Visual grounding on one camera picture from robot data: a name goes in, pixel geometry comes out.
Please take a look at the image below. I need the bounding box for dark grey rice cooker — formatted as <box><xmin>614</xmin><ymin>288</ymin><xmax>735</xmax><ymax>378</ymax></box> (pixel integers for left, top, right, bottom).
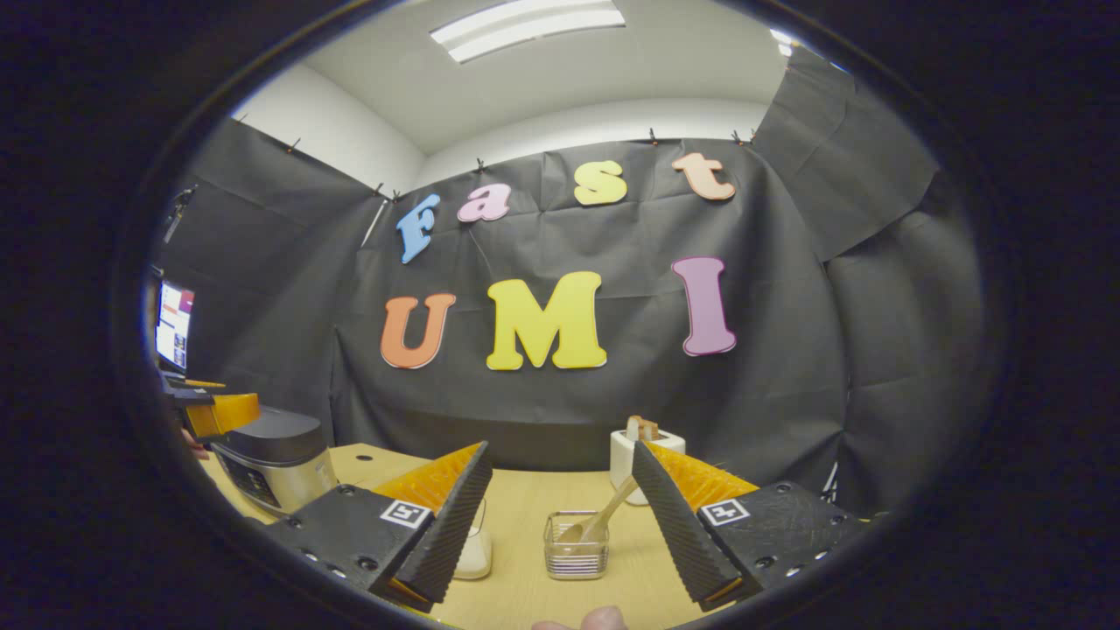
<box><xmin>210</xmin><ymin>407</ymin><xmax>340</xmax><ymax>515</ymax></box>

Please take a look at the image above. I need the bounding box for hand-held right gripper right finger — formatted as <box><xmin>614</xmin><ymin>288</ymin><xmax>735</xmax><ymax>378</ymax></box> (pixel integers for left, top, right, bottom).
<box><xmin>632</xmin><ymin>440</ymin><xmax>867</xmax><ymax>612</ymax></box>

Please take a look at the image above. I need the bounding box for wooden spoon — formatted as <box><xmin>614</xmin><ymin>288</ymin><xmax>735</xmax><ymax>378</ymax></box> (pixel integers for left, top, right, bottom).
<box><xmin>556</xmin><ymin>477</ymin><xmax>640</xmax><ymax>548</ymax></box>

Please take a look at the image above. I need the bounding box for white toaster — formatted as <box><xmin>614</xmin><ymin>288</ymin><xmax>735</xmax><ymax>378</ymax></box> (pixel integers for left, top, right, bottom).
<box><xmin>610</xmin><ymin>427</ymin><xmax>686</xmax><ymax>507</ymax></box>

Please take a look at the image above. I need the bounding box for computer monitor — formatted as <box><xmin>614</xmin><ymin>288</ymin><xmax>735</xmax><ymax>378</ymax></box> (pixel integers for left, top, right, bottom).
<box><xmin>155</xmin><ymin>280</ymin><xmax>196</xmax><ymax>373</ymax></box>

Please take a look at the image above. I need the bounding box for black backdrop cloth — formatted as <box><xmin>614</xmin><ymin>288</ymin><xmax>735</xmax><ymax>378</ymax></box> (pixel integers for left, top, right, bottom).
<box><xmin>153</xmin><ymin>48</ymin><xmax>990</xmax><ymax>517</ymax></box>

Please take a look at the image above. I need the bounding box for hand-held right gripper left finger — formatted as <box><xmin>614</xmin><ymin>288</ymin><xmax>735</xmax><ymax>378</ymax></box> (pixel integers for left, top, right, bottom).
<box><xmin>267</xmin><ymin>441</ymin><xmax>494</xmax><ymax>613</ymax></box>

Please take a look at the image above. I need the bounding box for clear lidded rice box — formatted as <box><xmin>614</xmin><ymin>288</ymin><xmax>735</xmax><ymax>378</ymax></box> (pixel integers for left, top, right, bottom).
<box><xmin>453</xmin><ymin>499</ymin><xmax>493</xmax><ymax>580</ymax></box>

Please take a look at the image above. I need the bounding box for ceiling light panel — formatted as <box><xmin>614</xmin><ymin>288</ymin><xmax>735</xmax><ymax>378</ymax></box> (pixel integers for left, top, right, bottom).
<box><xmin>430</xmin><ymin>0</ymin><xmax>627</xmax><ymax>64</ymax></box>

